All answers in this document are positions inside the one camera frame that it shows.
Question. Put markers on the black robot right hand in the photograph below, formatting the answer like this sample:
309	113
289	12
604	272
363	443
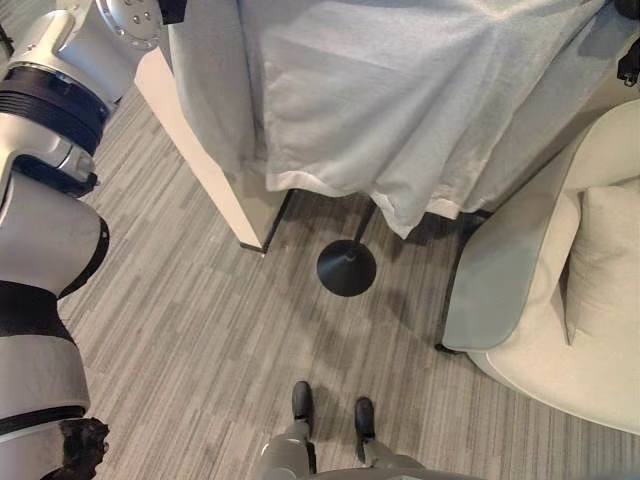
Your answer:
629	7

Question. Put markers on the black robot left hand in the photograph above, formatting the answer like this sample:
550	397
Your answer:
173	10

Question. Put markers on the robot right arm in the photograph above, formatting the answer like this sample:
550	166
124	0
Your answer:
631	66

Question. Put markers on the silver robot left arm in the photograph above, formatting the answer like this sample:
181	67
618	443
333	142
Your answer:
47	240

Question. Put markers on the black clothes rack stand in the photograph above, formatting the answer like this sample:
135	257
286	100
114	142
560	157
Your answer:
346	270

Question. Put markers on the cream sofa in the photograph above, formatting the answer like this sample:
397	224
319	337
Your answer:
530	325

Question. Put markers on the black metal furniture leg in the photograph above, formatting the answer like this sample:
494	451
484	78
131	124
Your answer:
278	216

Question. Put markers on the cream cushion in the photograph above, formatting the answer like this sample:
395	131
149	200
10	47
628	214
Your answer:
607	265

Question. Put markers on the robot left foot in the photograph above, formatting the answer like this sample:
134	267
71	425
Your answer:
302	400

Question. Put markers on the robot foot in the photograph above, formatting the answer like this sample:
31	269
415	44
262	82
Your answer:
302	400
363	415

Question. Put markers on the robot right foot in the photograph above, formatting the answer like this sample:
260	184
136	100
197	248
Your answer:
363	415

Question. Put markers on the silver robot left leg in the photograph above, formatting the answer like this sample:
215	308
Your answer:
285	455

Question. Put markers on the silver robot leg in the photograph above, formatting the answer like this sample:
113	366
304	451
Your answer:
387	456
285	455

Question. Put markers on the silver robot right leg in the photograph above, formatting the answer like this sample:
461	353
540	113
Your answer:
387	456

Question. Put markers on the silver robot torso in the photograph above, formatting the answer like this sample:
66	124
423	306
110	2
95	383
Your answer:
380	475

